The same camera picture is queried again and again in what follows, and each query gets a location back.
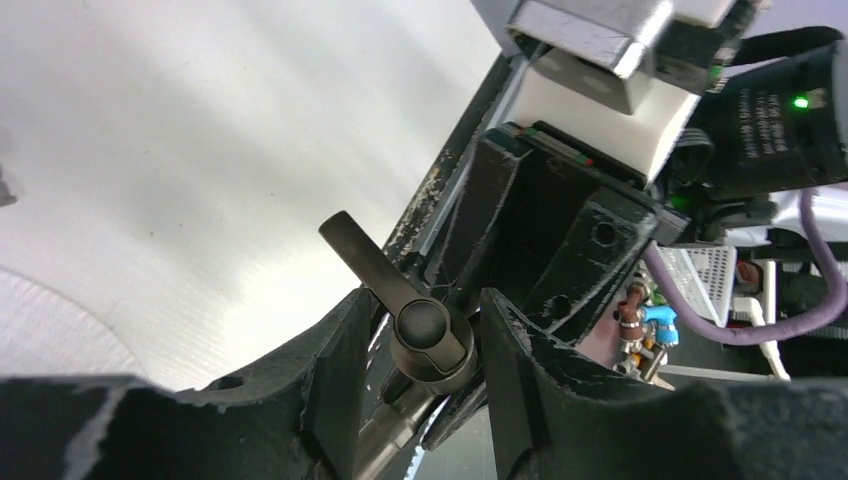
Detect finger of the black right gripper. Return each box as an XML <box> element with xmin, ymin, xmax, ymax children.
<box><xmin>428</xmin><ymin>122</ymin><xmax>688</xmax><ymax>345</ymax></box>

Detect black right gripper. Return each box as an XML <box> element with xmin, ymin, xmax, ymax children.
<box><xmin>662</xmin><ymin>26</ymin><xmax>847</xmax><ymax>232</ymax></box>

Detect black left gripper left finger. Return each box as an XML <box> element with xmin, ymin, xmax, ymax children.
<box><xmin>1</xmin><ymin>289</ymin><xmax>373</xmax><ymax>479</ymax></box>

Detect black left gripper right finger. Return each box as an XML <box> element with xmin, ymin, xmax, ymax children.
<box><xmin>479</xmin><ymin>288</ymin><xmax>847</xmax><ymax>479</ymax></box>

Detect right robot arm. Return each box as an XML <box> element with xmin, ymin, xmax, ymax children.
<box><xmin>432</xmin><ymin>27</ymin><xmax>847</xmax><ymax>346</ymax></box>

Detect white bucket hat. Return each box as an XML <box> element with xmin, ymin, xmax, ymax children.
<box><xmin>1</xmin><ymin>269</ymin><xmax>149</xmax><ymax>379</ymax></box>

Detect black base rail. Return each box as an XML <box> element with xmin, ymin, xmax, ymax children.
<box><xmin>383</xmin><ymin>56</ymin><xmax>526</xmax><ymax>269</ymax></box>

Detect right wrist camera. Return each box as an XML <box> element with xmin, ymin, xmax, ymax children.
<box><xmin>506</xmin><ymin>1</ymin><xmax>770</xmax><ymax>182</ymax></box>

